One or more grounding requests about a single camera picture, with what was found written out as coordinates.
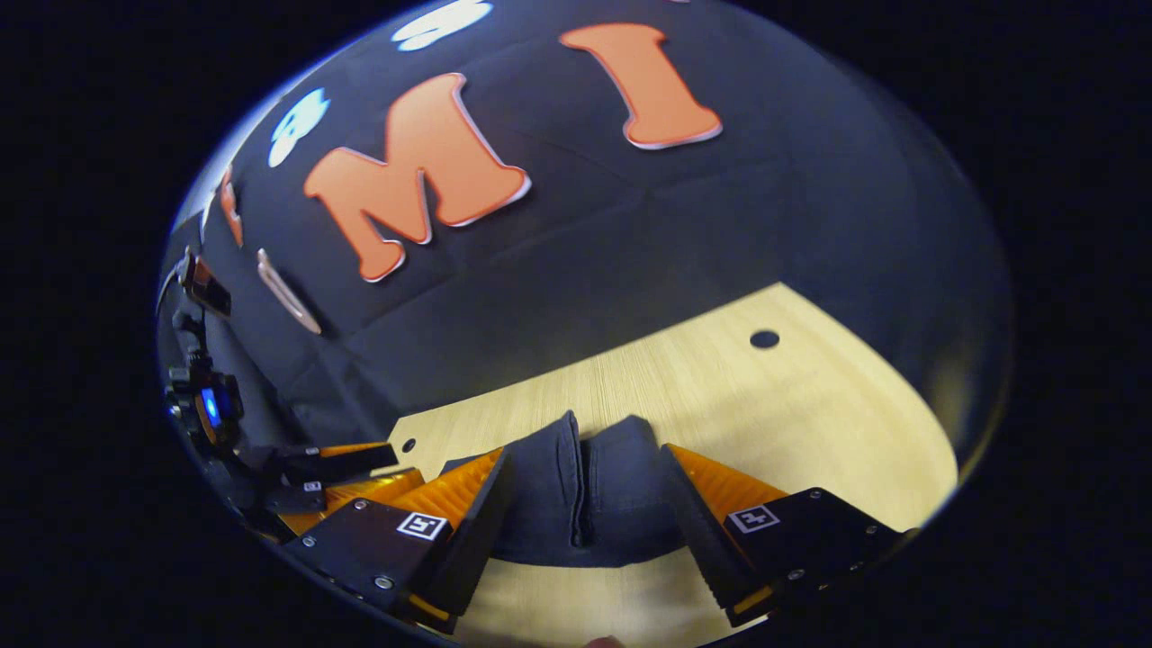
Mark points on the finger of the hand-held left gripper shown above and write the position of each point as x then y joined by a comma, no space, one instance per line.
333,463
310,497

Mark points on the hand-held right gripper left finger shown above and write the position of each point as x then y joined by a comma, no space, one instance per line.
468,531

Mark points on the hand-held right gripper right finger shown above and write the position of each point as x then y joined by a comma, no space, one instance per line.
697,531

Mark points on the dark grey jeans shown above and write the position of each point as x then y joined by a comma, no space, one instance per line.
549,486

